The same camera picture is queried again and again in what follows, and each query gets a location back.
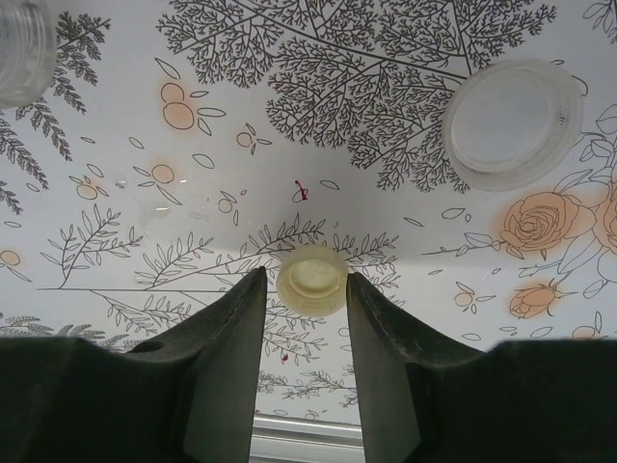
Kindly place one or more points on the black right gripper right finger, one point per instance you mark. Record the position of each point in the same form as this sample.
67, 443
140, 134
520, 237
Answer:
458, 405

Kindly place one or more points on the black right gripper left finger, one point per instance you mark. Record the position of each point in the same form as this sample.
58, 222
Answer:
144, 400

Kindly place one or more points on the small white cylindrical cup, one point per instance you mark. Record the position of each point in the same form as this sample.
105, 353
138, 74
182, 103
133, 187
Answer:
312, 282

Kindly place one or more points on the clear bottle green band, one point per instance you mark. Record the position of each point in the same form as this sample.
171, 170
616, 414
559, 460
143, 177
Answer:
21, 48

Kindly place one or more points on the translucent wide bottle cap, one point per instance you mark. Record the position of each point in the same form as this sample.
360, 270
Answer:
511, 125

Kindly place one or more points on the floral patterned table cover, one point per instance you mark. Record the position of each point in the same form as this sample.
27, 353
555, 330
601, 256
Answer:
308, 144

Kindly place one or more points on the wide aluminium frame rail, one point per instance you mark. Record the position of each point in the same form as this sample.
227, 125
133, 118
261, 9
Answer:
308, 434

